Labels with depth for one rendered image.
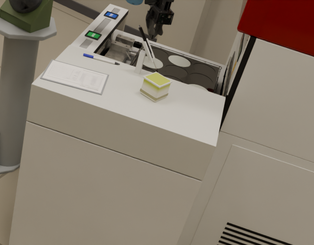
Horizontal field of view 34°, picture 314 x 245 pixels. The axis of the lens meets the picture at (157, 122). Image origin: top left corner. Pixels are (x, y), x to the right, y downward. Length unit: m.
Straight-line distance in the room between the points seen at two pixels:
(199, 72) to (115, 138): 0.65
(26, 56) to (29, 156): 0.72
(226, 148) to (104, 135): 0.56
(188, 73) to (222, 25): 2.08
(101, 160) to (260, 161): 0.66
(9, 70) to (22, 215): 0.77
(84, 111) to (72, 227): 0.52
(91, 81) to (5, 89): 0.87
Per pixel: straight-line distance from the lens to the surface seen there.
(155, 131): 1.62
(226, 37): 4.21
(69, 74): 1.77
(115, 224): 1.90
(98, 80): 1.76
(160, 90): 1.71
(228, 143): 2.01
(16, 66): 2.46
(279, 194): 2.13
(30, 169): 1.87
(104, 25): 2.23
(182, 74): 2.12
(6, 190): 2.70
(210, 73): 2.21
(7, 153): 2.76
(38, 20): 2.35
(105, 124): 1.65
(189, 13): 4.10
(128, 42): 2.26
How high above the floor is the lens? 1.83
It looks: 32 degrees down
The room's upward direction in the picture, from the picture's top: 17 degrees clockwise
